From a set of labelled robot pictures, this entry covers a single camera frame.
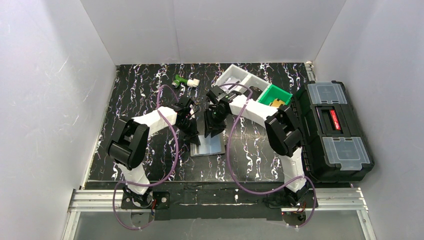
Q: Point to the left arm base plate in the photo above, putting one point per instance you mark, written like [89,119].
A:
[145,200]

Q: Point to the white two-compartment bin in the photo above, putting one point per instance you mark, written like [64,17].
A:
[235,74]

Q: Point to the green white pipe fitting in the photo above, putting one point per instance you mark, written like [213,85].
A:
[178,80]

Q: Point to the aluminium frame rail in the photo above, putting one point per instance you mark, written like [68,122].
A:
[218,202]

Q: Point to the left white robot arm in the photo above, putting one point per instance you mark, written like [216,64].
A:
[128,143]

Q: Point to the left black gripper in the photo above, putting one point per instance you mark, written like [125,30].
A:
[190,125]

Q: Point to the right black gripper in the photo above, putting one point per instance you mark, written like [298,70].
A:
[214,121]

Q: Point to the green plastic bin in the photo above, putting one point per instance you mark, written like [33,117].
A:
[274,93]

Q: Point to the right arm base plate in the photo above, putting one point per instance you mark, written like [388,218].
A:
[287,199]

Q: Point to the black tool box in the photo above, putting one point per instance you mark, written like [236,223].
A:
[334,146]

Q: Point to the yellow item in green bin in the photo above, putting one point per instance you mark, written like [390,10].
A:
[277,104]

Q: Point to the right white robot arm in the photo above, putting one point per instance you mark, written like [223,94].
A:
[282,128]

